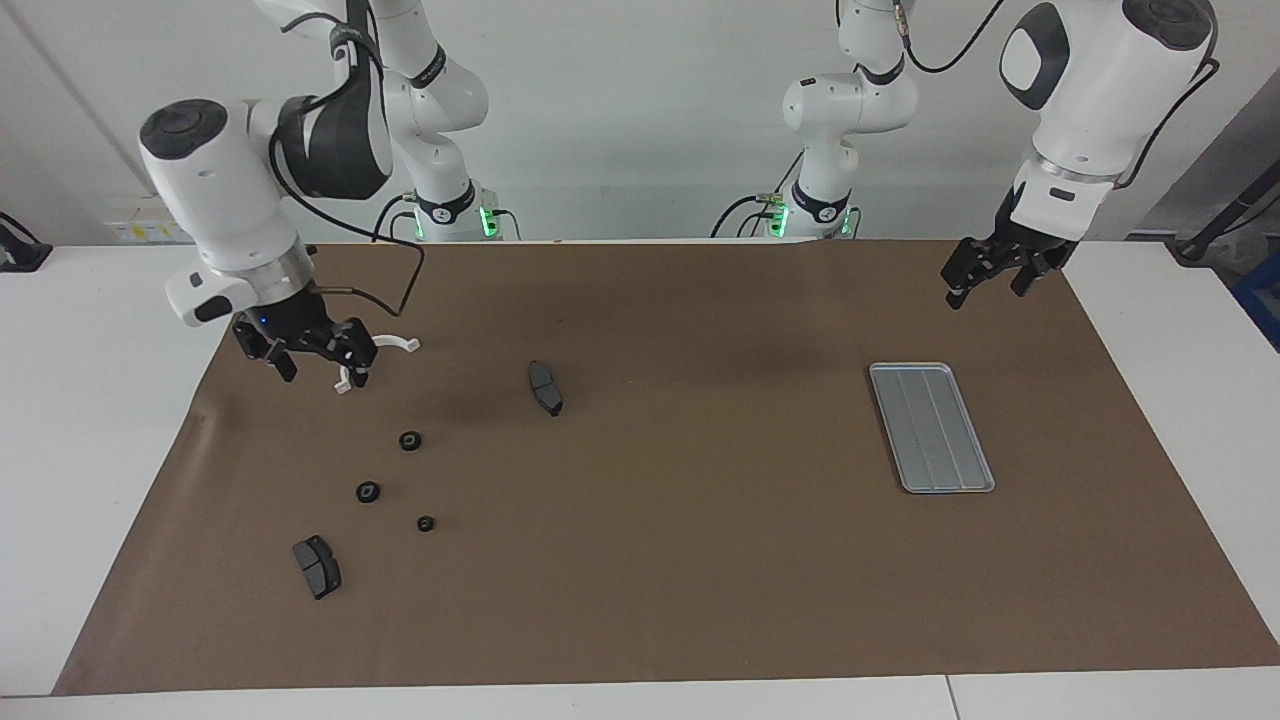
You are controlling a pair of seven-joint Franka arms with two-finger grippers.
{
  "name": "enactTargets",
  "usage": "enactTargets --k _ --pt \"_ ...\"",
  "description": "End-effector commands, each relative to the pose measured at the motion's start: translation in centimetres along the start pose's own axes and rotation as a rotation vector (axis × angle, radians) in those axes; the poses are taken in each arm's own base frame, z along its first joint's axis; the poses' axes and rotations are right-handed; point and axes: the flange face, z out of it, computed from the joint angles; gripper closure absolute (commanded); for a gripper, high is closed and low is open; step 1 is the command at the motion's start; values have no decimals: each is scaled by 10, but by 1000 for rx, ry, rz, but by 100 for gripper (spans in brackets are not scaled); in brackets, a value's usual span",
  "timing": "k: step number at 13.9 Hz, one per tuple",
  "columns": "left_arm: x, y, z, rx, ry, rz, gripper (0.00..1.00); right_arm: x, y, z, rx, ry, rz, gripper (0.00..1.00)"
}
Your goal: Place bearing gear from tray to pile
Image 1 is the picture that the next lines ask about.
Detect silver metal tray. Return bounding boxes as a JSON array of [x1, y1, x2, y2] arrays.
[[868, 362, 997, 495]]

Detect black stand pole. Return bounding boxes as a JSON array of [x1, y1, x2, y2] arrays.
[[1175, 160, 1280, 263]]

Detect long grey brake pad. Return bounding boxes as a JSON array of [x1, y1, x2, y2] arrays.
[[527, 360, 564, 418]]

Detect short grey brake pad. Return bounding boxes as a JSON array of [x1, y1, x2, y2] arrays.
[[292, 535, 343, 601]]

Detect grey slanted panel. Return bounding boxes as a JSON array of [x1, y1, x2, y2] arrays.
[[1128, 68, 1280, 241]]

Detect blue crate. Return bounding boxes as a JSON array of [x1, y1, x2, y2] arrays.
[[1232, 250, 1280, 353]]

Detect brown table mat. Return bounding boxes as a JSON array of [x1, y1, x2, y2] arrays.
[[52, 238, 1280, 696]]

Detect white curved plastic bracket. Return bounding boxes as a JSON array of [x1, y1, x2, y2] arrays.
[[333, 335, 422, 395]]

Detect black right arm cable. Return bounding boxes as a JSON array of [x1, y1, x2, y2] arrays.
[[268, 0, 427, 319]]

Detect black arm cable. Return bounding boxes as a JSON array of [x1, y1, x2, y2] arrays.
[[893, 0, 1222, 191], [268, 0, 427, 319]]

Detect white wall socket box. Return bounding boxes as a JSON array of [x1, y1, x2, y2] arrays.
[[105, 195, 193, 244]]

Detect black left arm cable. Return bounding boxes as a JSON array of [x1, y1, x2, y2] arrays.
[[893, 0, 1222, 191]]

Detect black clamp mount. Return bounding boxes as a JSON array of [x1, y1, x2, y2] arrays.
[[0, 212, 53, 273]]

